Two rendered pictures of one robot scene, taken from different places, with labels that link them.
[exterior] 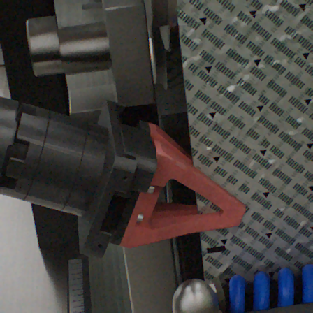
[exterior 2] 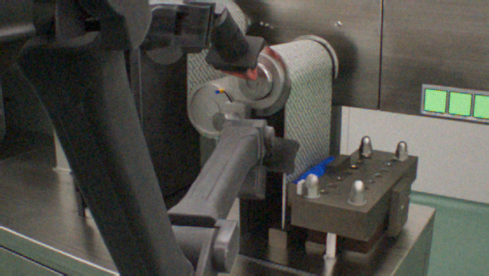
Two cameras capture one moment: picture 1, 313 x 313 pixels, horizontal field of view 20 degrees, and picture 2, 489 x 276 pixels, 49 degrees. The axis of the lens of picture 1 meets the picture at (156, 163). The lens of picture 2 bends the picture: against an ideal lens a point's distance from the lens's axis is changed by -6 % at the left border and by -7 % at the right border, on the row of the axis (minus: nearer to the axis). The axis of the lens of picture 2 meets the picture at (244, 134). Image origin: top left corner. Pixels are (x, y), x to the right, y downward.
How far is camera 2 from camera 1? 95 cm
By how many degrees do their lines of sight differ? 53
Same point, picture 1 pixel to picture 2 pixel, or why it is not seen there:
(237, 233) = not seen: hidden behind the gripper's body
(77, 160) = (280, 146)
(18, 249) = not seen: hidden behind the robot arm
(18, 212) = (90, 225)
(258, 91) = (295, 122)
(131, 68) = not seen: hidden behind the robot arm
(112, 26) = (245, 111)
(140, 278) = (241, 202)
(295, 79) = (300, 118)
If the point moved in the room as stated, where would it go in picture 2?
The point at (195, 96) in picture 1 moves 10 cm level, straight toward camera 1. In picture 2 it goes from (287, 125) to (331, 133)
